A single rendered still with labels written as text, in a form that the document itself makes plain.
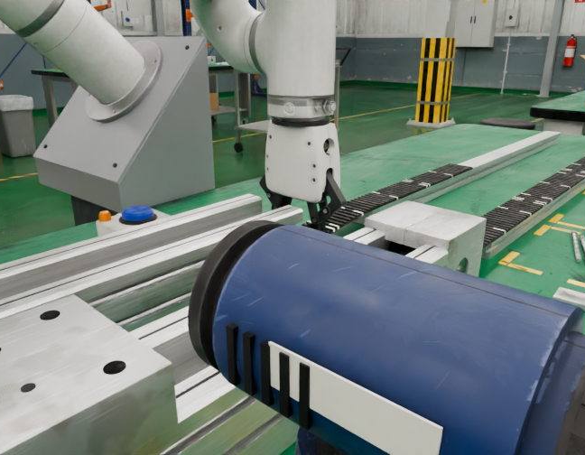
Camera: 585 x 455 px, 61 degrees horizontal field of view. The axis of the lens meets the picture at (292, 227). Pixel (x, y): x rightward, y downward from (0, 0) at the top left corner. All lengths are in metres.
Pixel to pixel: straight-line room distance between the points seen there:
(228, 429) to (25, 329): 0.13
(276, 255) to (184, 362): 0.24
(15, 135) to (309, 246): 5.44
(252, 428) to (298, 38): 0.43
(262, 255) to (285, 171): 0.51
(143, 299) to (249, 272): 0.35
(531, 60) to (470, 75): 1.29
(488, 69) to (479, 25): 0.95
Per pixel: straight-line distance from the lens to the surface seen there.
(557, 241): 0.84
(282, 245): 0.15
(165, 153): 0.93
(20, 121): 5.55
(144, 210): 0.67
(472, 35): 12.07
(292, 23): 0.61
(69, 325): 0.32
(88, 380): 0.27
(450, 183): 1.05
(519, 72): 11.98
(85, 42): 0.96
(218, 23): 0.65
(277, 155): 0.66
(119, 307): 0.48
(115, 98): 1.01
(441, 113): 7.07
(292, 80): 0.61
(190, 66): 0.96
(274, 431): 0.37
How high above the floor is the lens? 1.06
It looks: 20 degrees down
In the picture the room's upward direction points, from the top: straight up
